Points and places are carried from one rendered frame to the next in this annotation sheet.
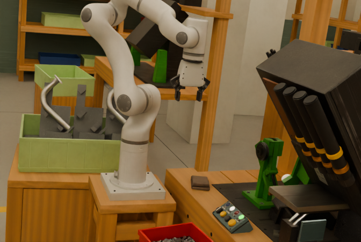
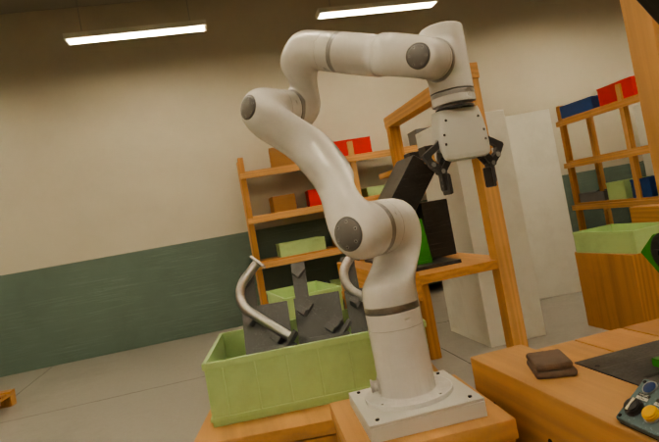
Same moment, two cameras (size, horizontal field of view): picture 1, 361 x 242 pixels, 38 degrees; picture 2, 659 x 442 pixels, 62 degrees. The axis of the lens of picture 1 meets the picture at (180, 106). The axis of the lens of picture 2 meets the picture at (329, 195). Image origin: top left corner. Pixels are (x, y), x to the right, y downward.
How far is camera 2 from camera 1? 1.03 m
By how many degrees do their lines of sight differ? 19
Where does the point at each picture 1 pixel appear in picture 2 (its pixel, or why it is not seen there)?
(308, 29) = (646, 37)
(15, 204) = not seen: outside the picture
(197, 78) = (475, 137)
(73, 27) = (313, 250)
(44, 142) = (245, 363)
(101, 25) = (277, 115)
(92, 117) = (325, 309)
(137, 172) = (413, 370)
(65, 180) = (292, 424)
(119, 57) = (322, 161)
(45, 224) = not seen: outside the picture
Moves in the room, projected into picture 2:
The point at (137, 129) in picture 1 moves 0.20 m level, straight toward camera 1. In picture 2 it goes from (388, 282) to (387, 299)
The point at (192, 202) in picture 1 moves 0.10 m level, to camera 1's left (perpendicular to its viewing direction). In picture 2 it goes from (550, 408) to (494, 414)
